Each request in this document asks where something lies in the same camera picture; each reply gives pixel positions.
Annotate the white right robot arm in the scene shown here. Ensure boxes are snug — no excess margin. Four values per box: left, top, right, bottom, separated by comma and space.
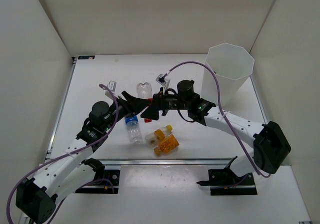
141, 80, 292, 184

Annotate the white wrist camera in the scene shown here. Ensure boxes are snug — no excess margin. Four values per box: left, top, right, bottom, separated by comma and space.
107, 80, 117, 93
155, 74, 171, 89

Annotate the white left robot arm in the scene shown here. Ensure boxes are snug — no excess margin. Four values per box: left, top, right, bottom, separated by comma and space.
16, 91, 151, 224

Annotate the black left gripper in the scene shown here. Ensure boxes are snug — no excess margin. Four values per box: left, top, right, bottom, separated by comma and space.
102, 91, 151, 131

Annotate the red label coke bottle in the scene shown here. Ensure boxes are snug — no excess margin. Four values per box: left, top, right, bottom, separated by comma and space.
135, 81, 154, 124

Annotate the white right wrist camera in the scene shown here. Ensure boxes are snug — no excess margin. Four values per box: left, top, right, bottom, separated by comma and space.
155, 74, 171, 89

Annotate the orange label juice bottle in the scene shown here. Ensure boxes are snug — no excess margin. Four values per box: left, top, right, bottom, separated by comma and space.
154, 134, 180, 156

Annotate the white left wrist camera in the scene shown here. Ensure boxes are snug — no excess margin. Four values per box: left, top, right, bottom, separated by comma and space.
107, 80, 117, 93

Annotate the clear bottle yellow cap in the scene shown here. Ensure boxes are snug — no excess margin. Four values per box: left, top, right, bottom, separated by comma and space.
144, 125, 173, 147

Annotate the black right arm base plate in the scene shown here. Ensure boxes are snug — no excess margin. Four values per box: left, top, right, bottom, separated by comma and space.
197, 169, 258, 196

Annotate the aluminium table edge rail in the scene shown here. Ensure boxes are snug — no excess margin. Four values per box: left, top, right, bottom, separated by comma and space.
94, 158, 231, 166

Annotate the blue label water bottle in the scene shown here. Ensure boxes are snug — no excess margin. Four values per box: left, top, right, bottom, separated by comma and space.
124, 116, 143, 144

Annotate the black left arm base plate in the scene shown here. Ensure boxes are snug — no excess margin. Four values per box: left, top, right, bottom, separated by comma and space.
75, 158, 121, 195

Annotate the white octagonal bin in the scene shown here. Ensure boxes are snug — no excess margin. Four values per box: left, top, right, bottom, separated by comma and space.
205, 43, 255, 106

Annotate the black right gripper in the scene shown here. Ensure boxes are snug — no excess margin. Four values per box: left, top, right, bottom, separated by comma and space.
142, 87, 191, 119

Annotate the small dark table sticker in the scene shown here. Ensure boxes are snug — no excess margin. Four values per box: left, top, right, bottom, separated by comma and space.
77, 55, 95, 60

